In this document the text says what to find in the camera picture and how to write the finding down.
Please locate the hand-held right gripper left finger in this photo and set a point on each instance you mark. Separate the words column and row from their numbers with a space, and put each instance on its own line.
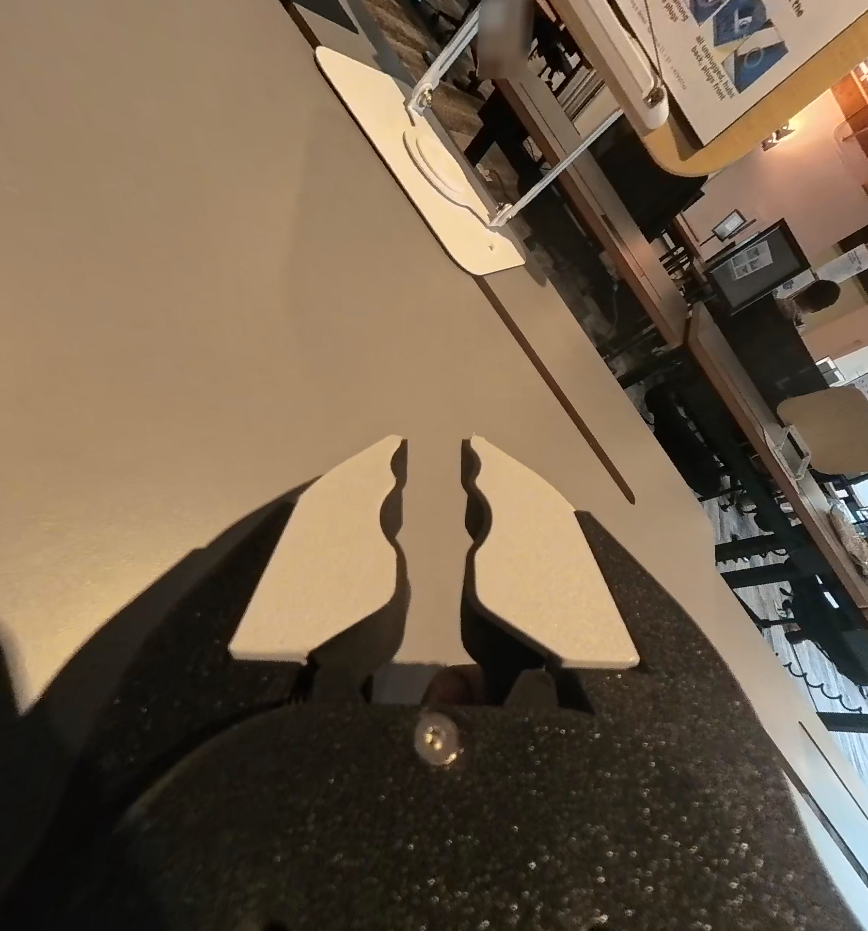
column 317, row 574

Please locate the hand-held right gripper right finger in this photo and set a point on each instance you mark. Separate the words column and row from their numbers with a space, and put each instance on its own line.
column 550, row 582

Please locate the beige chair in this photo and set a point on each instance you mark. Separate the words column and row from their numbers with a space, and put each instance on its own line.
column 833, row 429

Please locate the long grey desk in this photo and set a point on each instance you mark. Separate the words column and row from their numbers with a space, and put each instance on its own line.
column 623, row 240

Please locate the small black tablet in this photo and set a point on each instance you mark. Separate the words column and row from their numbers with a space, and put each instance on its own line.
column 728, row 226

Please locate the black monitor with paper sheet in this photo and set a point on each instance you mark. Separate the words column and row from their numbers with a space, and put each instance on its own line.
column 790, row 251

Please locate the printed instruction sheet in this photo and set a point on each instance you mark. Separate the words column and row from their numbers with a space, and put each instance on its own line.
column 739, row 65

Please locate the black desk panel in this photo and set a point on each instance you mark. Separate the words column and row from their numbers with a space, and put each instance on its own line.
column 325, row 13

